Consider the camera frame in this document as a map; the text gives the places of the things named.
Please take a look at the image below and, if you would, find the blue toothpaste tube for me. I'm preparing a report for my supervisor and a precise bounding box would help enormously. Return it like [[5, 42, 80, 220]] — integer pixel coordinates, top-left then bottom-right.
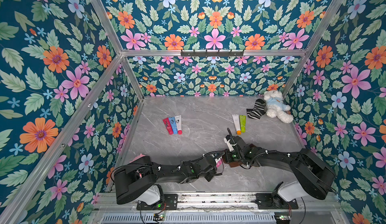
[[169, 117, 178, 134]]

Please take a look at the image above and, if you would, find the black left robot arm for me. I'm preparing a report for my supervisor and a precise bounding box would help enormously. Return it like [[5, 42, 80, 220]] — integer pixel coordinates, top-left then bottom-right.
[[113, 154, 219, 205]]

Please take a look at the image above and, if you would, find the pink round object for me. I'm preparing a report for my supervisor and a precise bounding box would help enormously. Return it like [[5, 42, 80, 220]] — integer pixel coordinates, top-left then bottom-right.
[[130, 154, 145, 163]]

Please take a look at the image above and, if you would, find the white teddy bear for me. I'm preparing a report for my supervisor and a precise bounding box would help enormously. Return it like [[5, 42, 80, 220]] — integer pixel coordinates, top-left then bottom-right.
[[263, 90, 294, 124]]

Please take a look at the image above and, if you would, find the white tube red cap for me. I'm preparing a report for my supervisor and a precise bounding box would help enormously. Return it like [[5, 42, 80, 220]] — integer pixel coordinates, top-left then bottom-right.
[[175, 116, 183, 135]]

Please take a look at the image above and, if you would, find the white tube orange cap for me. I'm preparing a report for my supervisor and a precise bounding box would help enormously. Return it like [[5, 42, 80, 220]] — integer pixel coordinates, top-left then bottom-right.
[[232, 115, 242, 135]]

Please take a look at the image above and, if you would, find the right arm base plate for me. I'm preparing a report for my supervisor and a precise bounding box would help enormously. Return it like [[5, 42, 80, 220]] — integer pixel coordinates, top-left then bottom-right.
[[254, 193, 299, 210]]

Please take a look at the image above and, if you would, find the striped black white sock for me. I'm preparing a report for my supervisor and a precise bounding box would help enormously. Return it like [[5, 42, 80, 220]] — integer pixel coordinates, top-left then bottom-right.
[[246, 98, 266, 120]]

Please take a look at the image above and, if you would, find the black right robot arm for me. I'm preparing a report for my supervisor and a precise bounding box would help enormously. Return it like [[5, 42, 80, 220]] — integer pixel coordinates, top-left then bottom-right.
[[223, 134, 336, 200]]

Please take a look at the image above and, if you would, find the brown cloth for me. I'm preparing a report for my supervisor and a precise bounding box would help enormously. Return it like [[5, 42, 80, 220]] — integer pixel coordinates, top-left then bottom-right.
[[222, 155, 250, 168]]

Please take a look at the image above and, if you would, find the pink Curaprox toothpaste tube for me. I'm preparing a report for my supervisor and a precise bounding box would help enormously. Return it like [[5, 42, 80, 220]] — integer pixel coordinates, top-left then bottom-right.
[[215, 157, 223, 168]]

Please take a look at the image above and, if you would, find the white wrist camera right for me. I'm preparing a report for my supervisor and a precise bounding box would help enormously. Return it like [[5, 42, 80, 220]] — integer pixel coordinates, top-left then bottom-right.
[[224, 138, 234, 152]]

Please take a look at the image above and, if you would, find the red Curaprox toothpaste tube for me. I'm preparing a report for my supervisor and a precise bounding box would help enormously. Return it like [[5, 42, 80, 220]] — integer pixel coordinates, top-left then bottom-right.
[[163, 118, 173, 135]]

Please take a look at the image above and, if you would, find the green Curaprox toothpaste tube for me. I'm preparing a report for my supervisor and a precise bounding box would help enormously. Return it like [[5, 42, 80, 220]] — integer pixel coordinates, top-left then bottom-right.
[[239, 115, 246, 133]]

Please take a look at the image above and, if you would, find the black hook rail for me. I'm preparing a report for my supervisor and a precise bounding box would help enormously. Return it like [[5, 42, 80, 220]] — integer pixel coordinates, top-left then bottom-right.
[[180, 49, 244, 58]]

